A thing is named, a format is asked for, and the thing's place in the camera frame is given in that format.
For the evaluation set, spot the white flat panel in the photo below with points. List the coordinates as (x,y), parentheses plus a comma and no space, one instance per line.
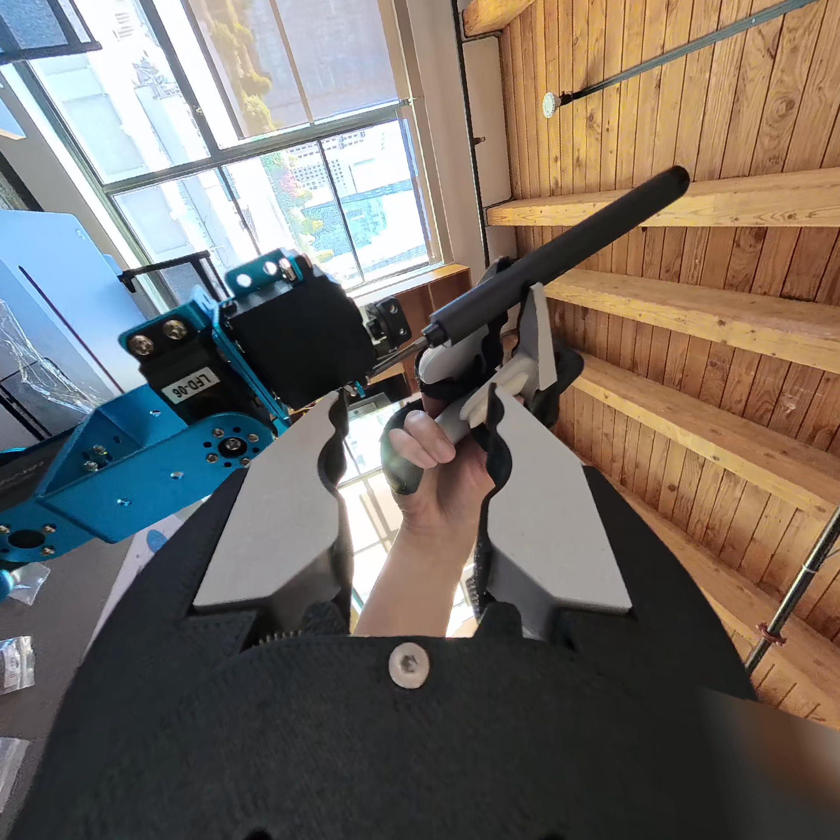
(59,295)

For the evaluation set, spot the black metal frame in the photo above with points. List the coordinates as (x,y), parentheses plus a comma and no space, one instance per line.
(170,268)

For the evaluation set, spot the black sprinkler pipe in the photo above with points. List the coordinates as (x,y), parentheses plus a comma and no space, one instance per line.
(669,52)

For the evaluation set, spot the blue toy robot arm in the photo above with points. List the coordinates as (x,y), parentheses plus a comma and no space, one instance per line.
(164,459)

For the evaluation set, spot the person's right forearm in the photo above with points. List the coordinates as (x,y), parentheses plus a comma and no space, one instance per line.
(407,590)

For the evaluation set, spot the grey electric screwdriver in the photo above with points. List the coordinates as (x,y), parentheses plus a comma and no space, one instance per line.
(564,243)

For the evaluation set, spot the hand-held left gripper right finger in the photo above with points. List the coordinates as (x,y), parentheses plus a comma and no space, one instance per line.
(551,531)

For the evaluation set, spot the black wall conduit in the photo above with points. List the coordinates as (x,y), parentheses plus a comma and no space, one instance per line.
(469,131)

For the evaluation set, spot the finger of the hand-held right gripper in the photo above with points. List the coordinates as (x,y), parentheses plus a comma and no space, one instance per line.
(453,361)
(541,341)

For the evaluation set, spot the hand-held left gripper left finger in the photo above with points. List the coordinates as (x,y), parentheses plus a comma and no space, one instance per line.
(275,518)

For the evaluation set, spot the white printed box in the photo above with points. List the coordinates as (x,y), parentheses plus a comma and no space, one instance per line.
(141,571)

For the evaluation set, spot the wooden shelf cabinet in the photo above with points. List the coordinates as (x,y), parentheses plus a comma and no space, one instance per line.
(433,295)

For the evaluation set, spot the person's right hand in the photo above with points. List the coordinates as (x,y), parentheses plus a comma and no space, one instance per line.
(453,492)

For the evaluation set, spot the small clear plastic bag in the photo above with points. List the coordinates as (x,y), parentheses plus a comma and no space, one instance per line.
(16,664)
(26,581)

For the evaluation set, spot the large window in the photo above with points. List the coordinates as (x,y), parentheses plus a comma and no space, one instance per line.
(262,98)

